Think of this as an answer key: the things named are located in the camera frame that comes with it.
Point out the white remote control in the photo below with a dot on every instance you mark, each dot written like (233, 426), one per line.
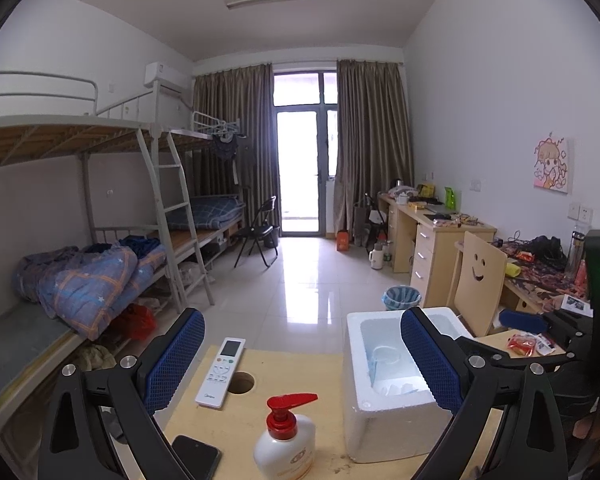
(220, 375)

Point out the white wall outlets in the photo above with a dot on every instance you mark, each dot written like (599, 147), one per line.
(580, 211)

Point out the ceiling tube light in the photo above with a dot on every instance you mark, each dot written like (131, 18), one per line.
(278, 0)

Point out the white foam box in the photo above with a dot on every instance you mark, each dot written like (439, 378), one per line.
(380, 420)

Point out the white air conditioner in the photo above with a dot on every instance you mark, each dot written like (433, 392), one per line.
(166, 76)

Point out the white bed ladder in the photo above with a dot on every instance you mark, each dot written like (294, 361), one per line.
(177, 210)

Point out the orange box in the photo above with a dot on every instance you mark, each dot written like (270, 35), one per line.
(343, 241)

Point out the yellow pouch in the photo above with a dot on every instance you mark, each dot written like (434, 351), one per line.
(513, 270)

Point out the yellow box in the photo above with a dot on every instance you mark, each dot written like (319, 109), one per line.
(426, 190)

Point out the white papers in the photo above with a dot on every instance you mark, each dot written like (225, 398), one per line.
(576, 304)

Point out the blue plaid quilt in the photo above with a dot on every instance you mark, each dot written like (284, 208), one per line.
(95, 280)

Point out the red snack packet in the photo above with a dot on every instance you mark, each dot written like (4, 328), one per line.
(521, 345)

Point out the dark hanging clothes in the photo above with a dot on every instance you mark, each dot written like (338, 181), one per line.
(224, 147)

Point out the red plastic bag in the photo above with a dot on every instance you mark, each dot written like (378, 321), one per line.
(137, 322)

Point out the blue trash bin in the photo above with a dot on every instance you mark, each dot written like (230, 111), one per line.
(401, 299)

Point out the metal bunk bed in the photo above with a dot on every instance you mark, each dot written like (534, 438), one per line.
(205, 135)
(40, 135)

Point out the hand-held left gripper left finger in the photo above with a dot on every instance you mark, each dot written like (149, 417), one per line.
(175, 360)

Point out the folded blue quilt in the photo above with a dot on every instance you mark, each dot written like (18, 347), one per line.
(210, 210)

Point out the black smartphone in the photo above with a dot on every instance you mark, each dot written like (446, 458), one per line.
(195, 460)

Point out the black folding chair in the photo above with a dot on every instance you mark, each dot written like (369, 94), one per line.
(260, 232)

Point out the clear tumbler bottle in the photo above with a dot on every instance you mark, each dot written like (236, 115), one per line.
(575, 250)

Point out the cartoon wall poster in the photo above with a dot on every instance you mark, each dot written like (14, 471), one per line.
(551, 165)

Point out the white lotion bottle red pump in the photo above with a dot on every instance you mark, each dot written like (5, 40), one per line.
(285, 450)

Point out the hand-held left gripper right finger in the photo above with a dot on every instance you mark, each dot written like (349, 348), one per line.
(425, 355)

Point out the wooden desk with drawers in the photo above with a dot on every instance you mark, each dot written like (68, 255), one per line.
(430, 250)

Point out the green bag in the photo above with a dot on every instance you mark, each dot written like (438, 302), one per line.
(449, 197)

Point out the white blue snack packet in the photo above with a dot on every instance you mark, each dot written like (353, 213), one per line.
(544, 346)

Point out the brown curtain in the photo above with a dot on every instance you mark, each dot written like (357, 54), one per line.
(372, 125)
(235, 110)

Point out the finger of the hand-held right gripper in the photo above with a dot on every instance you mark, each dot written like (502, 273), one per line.
(522, 320)
(485, 346)

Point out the wooden chair with smiley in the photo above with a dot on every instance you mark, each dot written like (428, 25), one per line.
(477, 280)

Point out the glass balcony door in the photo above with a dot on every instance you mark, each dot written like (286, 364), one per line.
(302, 160)

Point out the white thermos jug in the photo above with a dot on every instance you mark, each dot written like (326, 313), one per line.
(376, 257)

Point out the black bag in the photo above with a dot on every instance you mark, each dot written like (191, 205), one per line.
(547, 252)

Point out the red can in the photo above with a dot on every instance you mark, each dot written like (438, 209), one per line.
(581, 272)

